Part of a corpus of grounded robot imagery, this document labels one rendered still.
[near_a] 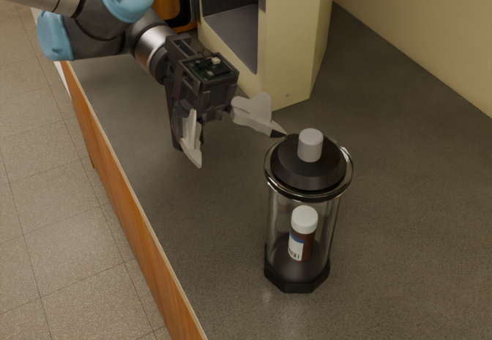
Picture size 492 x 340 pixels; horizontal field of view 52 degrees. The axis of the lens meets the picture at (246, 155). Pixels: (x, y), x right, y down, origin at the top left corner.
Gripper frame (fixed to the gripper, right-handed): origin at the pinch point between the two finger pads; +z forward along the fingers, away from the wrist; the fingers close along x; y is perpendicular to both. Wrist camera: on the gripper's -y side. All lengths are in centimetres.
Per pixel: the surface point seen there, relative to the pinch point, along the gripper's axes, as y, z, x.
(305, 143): 10.2, 8.9, -1.1
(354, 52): -10, -24, 55
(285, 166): 7.0, 8.6, -2.7
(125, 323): -117, -37, 10
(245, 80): -12.4, -27.1, 24.6
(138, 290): -116, -45, 20
